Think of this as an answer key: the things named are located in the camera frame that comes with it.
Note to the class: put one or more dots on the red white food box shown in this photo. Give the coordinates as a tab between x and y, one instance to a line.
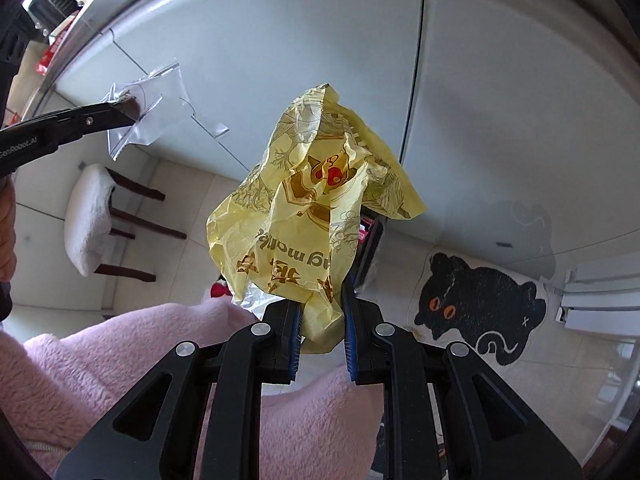
55	40

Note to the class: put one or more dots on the white cushioned wooden stool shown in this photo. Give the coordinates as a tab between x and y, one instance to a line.
88	224

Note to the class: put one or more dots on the black toaster oven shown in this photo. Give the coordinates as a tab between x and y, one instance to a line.
48	14

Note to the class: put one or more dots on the black cat floor mat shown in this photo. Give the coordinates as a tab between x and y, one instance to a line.
492	312

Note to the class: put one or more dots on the yellow paper wrapper back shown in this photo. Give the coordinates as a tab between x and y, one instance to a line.
291	228

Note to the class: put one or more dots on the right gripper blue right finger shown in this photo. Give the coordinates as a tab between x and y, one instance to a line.
351	338

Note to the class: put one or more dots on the clear plastic wrapper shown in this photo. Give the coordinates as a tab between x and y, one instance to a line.
157	103

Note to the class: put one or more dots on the pink white carton box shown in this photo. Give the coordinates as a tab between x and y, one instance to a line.
365	226

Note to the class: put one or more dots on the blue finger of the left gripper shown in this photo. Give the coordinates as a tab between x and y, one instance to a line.
77	122

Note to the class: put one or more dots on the person left hand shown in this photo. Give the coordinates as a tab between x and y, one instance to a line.
8	258

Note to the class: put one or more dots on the left red bow slipper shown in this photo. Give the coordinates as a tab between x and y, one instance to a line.
220	288

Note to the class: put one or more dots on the black trash bin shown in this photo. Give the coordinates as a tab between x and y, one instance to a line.
365	254

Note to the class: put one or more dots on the pink fleece left leg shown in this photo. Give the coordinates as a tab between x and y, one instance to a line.
53	390

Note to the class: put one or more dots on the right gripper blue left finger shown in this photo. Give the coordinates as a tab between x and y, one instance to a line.
291	340

